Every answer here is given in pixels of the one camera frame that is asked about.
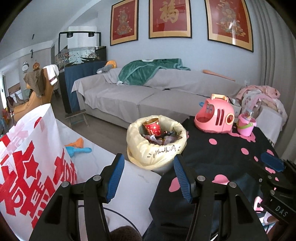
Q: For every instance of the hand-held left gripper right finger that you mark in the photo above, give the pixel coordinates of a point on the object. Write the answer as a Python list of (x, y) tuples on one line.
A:
[(182, 179)]

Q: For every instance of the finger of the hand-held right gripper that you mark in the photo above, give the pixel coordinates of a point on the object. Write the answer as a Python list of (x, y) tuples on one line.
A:
[(272, 162), (266, 183)]

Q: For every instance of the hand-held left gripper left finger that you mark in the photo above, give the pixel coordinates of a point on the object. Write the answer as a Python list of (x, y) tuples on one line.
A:
[(114, 178)]

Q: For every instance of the bin with yellow bag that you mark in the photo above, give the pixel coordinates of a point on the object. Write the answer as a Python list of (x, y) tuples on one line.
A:
[(157, 155)]

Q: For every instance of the red paper cup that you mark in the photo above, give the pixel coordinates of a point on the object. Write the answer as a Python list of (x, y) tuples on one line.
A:
[(152, 127)]

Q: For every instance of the white fringed throw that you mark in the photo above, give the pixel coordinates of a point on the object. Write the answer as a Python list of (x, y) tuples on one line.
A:
[(270, 125)]

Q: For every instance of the black tablecloth with pink spots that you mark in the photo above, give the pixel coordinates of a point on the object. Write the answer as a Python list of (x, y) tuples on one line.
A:
[(219, 157)]

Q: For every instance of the pink toy bucket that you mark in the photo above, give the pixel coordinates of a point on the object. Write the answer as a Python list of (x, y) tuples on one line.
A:
[(246, 127)]

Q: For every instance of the blue toy scoop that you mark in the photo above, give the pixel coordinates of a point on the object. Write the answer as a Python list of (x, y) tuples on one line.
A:
[(78, 151)]

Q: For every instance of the orange toy shovel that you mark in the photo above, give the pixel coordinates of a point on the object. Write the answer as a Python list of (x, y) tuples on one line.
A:
[(76, 142)]

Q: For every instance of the small clear plastic container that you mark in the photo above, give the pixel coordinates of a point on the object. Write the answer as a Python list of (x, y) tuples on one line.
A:
[(249, 114)]

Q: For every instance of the fuzzy brown clothing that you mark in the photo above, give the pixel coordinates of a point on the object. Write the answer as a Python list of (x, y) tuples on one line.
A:
[(126, 235)]

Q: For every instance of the pink blanket pile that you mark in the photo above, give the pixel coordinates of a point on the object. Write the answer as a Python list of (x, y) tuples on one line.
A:
[(259, 95)]

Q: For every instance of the pink toy carrier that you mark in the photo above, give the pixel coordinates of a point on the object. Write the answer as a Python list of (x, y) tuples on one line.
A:
[(217, 115)]

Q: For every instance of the small wooden stool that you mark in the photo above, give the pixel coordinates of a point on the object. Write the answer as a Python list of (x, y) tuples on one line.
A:
[(77, 115)]

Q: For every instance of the grey sofa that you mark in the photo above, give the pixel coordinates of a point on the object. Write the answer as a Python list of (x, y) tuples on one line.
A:
[(129, 97)]

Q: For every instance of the white red printed paper bag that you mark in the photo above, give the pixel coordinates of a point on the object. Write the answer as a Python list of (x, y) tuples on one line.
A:
[(30, 166)]

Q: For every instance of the grey curtain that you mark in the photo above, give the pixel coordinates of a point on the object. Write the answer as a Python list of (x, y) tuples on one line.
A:
[(277, 69)]

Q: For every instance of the wooden bat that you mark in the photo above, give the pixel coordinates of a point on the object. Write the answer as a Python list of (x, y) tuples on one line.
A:
[(218, 75)]

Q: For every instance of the blue cabinet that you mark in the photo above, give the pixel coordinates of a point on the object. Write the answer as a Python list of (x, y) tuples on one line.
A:
[(76, 76)]

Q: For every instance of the green blanket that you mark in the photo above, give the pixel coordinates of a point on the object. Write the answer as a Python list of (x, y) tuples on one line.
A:
[(141, 71)]

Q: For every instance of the orange armchair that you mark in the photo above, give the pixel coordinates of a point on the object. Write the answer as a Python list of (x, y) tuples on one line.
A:
[(34, 102)]

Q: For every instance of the grey yellow plush toy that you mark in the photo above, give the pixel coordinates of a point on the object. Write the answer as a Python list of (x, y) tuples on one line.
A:
[(107, 67)]

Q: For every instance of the white towel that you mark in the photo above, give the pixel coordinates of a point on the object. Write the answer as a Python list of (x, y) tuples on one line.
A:
[(52, 74)]

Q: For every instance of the brown clothes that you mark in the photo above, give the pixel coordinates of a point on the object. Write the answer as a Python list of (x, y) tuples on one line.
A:
[(34, 82)]

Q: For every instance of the glass fish tank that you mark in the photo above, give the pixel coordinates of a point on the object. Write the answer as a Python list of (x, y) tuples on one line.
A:
[(81, 55)]

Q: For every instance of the red gold framed picture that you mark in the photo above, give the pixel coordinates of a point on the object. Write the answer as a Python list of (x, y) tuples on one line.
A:
[(229, 23), (170, 16), (123, 20)]

